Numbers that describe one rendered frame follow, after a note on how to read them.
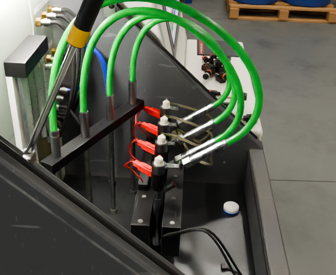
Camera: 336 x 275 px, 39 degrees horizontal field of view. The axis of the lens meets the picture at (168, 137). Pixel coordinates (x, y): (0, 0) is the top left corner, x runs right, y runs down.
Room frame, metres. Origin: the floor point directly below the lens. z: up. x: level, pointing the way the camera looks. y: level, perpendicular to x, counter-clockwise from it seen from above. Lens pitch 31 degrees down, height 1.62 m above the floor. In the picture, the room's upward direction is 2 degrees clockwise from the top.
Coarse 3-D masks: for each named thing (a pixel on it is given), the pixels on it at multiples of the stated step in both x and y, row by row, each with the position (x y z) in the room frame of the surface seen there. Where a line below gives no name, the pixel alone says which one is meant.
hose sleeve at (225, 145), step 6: (216, 144) 0.75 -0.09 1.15; (222, 144) 0.75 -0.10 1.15; (204, 150) 0.76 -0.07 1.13; (210, 150) 0.75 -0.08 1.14; (216, 150) 0.75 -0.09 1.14; (222, 150) 0.75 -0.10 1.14; (192, 156) 0.76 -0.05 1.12; (198, 156) 0.75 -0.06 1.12; (204, 156) 0.75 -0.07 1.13; (210, 156) 0.75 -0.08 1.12; (192, 162) 0.75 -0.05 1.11; (198, 162) 0.75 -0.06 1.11
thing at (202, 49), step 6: (198, 42) 1.76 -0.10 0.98; (222, 42) 1.77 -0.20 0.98; (198, 48) 1.70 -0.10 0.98; (204, 48) 1.70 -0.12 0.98; (222, 48) 1.71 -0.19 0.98; (228, 48) 1.71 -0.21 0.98; (198, 54) 1.64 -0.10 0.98; (204, 54) 1.64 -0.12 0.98; (228, 54) 1.65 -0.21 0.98; (234, 54) 1.65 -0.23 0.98
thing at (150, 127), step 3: (141, 123) 0.96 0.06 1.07; (144, 123) 0.96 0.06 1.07; (147, 123) 0.96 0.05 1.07; (150, 123) 0.96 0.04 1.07; (141, 126) 0.96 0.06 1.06; (144, 126) 0.95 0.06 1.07; (147, 126) 0.94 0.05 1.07; (150, 126) 0.94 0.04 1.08; (153, 126) 0.94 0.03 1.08; (156, 126) 0.94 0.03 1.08; (147, 129) 0.94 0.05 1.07; (150, 129) 0.94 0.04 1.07; (153, 129) 0.93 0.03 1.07; (156, 129) 0.93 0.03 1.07; (150, 132) 0.94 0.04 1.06; (153, 132) 0.93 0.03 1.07; (156, 132) 0.93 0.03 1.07
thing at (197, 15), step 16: (112, 0) 0.76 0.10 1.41; (128, 0) 0.76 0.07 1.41; (144, 0) 0.76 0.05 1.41; (160, 0) 0.75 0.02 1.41; (192, 16) 0.75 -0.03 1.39; (64, 32) 0.76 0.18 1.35; (224, 32) 0.75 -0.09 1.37; (64, 48) 0.76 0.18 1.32; (240, 48) 0.75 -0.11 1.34; (256, 80) 0.75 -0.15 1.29; (256, 96) 0.75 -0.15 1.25; (256, 112) 0.75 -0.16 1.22
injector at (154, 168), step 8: (152, 168) 0.75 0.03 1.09; (160, 168) 0.75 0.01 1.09; (152, 176) 0.75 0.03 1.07; (160, 176) 0.75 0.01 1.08; (152, 184) 0.75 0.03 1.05; (160, 184) 0.75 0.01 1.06; (168, 184) 0.76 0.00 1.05; (152, 192) 0.76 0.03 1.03; (160, 192) 0.75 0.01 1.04; (160, 200) 0.75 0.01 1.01; (160, 208) 0.76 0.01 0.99; (160, 216) 0.76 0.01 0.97; (160, 224) 0.76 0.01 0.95; (160, 232) 0.76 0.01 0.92; (160, 240) 0.76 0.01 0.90
